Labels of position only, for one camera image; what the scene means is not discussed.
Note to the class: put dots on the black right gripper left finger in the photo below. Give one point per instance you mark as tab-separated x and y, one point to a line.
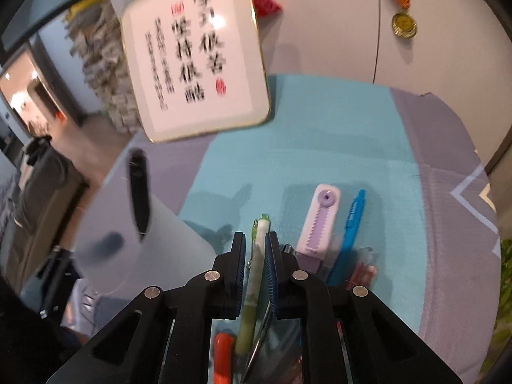
163	336

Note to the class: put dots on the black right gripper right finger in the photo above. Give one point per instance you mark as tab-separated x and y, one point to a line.
348	336

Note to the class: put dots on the orange red marker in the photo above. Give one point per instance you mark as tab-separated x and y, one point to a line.
223	348

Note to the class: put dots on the blue pen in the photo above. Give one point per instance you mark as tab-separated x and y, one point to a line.
339	271

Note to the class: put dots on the green white pen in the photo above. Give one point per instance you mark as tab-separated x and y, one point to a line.
252	291

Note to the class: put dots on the black marker pen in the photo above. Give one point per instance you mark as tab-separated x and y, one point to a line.
139	191

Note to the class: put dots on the clear red pen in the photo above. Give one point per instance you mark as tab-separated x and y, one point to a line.
365	270

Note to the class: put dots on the purple white eraser case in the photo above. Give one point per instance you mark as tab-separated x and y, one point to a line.
316	234

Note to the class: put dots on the translucent white pen cup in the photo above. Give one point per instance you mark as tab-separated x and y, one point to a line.
110	256

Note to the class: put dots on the teal and purple desk mat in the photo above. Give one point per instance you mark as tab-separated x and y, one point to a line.
428	211

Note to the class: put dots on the green plant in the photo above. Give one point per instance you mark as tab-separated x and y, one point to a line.
502	327

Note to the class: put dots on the grey sofa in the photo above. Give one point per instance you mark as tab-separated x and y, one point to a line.
36	205

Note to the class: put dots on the white calligraphy sign board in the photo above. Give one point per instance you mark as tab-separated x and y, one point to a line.
196	66

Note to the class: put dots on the tall stack of books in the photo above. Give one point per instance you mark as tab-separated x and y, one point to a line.
95	33

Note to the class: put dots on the red hanging pennant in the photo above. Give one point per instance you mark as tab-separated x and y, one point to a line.
265	8

